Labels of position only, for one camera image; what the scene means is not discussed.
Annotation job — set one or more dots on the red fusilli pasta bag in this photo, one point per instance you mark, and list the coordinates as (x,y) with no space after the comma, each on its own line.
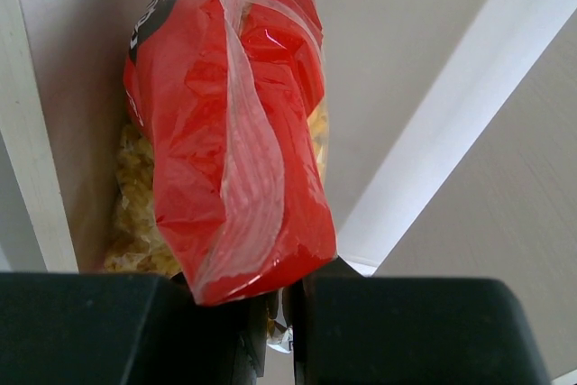
(221,166)

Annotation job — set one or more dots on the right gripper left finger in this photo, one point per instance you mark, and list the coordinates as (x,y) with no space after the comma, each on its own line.
(125,329)

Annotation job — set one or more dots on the white two-tier shelf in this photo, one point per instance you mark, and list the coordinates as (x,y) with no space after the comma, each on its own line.
(452,145)

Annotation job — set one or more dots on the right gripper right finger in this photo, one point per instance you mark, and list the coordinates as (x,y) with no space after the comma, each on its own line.
(350,329)

